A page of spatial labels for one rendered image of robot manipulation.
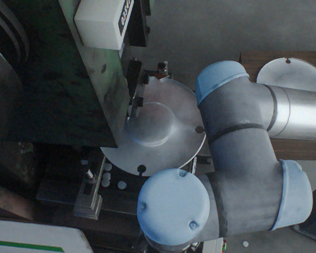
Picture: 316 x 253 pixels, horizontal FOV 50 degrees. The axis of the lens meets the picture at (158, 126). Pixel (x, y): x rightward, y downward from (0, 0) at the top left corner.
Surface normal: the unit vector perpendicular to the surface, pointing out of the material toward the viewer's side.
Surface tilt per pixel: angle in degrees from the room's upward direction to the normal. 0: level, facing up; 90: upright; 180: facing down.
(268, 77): 0
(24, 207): 73
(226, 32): 0
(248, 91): 27
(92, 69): 90
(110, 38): 90
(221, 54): 0
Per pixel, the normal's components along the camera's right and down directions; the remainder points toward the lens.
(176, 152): -0.06, -0.46
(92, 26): -0.17, 0.88
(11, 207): 0.93, -0.01
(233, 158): -0.51, -0.33
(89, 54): 0.98, 0.13
